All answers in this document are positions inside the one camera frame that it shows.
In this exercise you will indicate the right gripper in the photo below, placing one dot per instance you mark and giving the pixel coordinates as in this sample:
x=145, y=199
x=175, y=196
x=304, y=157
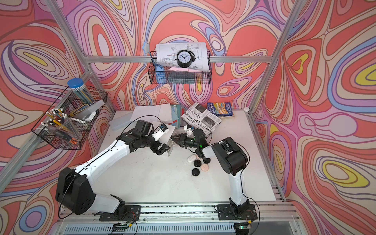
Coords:
x=181, y=139

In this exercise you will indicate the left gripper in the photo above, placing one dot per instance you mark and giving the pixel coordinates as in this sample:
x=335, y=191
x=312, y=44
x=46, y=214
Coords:
x=161, y=149

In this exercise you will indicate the white drawer cabinet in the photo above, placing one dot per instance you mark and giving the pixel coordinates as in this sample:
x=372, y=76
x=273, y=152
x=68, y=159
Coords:
x=164, y=136

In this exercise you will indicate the black earphone case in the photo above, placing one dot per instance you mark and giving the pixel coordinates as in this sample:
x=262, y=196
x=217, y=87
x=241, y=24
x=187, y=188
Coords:
x=197, y=163
x=195, y=172
x=207, y=160

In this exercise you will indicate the clear plastic drawer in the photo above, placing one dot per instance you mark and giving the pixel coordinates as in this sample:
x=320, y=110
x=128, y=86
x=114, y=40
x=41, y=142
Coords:
x=169, y=152

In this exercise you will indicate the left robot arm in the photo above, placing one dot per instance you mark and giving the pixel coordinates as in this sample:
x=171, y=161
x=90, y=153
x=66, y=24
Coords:
x=74, y=188

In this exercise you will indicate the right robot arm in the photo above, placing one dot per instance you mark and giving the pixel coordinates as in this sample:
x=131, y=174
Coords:
x=233, y=161

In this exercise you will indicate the white oblong earphone case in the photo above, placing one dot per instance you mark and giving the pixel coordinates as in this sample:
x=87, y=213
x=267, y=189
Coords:
x=191, y=158

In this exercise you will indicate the stack of folders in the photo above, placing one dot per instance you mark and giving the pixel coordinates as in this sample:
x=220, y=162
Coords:
x=176, y=113

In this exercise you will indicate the folded newspaper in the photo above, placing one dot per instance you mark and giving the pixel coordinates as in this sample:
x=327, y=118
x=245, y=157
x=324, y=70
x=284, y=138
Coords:
x=199, y=117

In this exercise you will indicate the white book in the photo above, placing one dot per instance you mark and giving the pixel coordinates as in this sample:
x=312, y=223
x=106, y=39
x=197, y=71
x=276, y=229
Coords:
x=161, y=112

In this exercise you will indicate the pink earphone case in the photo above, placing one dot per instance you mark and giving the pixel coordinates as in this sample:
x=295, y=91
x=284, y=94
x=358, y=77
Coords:
x=204, y=167

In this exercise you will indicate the blue magazine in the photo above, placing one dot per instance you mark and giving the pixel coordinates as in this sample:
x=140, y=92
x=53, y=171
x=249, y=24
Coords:
x=220, y=109

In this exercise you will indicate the black alarm clock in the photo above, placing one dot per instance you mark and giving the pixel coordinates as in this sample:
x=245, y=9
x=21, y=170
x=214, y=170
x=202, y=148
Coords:
x=185, y=58

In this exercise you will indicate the white stapler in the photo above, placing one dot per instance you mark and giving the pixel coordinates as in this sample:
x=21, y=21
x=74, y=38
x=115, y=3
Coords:
x=89, y=110

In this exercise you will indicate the white drawing paper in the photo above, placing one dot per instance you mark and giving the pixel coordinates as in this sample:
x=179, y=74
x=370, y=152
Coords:
x=166, y=55

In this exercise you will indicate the blue lid pencil jar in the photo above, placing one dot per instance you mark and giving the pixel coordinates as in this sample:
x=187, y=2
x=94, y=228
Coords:
x=80, y=90

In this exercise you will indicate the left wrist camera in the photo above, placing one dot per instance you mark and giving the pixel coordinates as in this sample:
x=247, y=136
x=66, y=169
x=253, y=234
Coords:
x=159, y=132

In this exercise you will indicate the black wire wall basket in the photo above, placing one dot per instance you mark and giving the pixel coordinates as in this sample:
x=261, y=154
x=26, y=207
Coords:
x=159, y=74

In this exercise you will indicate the black wire side basket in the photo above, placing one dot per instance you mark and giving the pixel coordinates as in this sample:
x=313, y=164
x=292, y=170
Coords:
x=71, y=105

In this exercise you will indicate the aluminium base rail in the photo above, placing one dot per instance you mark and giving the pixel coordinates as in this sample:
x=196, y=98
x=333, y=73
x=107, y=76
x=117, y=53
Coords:
x=268, y=218

